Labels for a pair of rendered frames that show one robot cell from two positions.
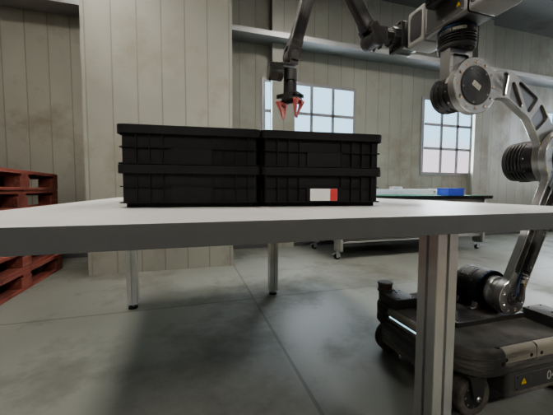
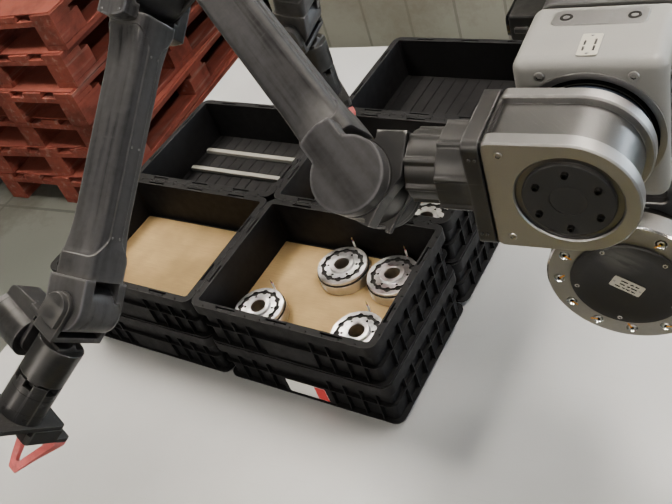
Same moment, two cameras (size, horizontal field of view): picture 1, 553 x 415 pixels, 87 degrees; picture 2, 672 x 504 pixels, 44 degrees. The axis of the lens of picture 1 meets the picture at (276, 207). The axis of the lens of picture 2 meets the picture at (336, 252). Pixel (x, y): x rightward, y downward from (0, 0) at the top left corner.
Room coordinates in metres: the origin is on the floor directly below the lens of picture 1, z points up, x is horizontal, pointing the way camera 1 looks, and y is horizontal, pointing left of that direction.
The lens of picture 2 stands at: (0.44, -1.08, 1.93)
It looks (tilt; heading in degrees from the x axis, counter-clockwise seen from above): 41 degrees down; 55
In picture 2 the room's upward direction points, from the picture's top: 21 degrees counter-clockwise
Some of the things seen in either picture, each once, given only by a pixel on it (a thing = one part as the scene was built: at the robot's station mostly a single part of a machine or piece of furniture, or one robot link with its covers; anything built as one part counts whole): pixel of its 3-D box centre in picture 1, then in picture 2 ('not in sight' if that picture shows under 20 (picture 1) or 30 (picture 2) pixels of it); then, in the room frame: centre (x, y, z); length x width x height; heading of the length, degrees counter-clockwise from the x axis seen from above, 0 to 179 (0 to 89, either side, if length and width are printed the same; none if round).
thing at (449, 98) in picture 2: not in sight; (450, 99); (1.65, -0.01, 0.87); 0.40 x 0.30 x 0.11; 101
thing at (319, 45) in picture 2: (289, 76); (310, 54); (1.27, -0.05, 1.23); 0.07 x 0.06 x 0.07; 107
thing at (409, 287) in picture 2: (310, 143); (316, 269); (1.06, -0.12, 0.92); 0.40 x 0.30 x 0.02; 101
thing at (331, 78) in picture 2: (290, 90); (323, 83); (1.28, -0.06, 1.17); 0.10 x 0.07 x 0.07; 56
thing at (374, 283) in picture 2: not in sight; (392, 275); (1.15, -0.22, 0.86); 0.10 x 0.10 x 0.01
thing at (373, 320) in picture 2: not in sight; (357, 333); (1.01, -0.24, 0.86); 0.10 x 0.10 x 0.01
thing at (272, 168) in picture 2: not in sight; (243, 164); (1.28, 0.33, 0.87); 0.40 x 0.30 x 0.11; 101
